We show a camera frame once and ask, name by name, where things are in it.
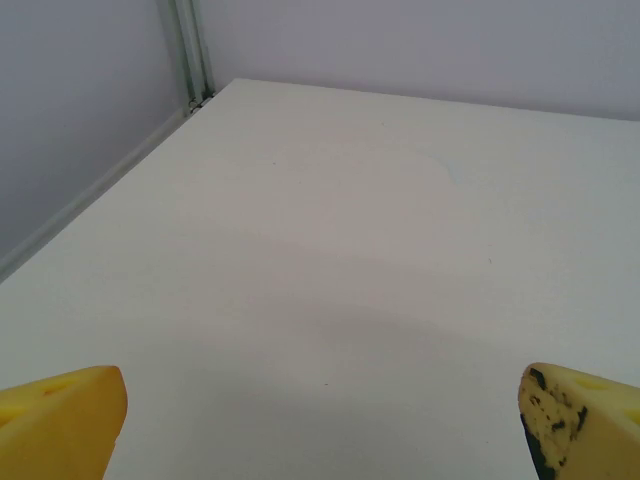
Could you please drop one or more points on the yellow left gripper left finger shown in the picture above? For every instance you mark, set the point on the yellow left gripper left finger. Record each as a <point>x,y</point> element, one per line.
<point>60,425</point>

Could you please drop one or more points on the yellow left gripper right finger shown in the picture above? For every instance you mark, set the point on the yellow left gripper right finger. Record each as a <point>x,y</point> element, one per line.
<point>590,430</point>

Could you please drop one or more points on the aluminium table side rail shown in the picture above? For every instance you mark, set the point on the aluminium table side rail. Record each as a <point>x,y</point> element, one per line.
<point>100,185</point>

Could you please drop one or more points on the aluminium frame post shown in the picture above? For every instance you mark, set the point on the aluminium frame post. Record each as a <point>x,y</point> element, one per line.
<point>192,50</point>

